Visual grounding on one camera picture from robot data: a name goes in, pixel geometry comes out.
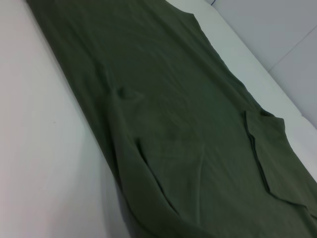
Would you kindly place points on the dark green t-shirt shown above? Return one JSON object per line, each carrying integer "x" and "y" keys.
{"x": 173, "y": 111}

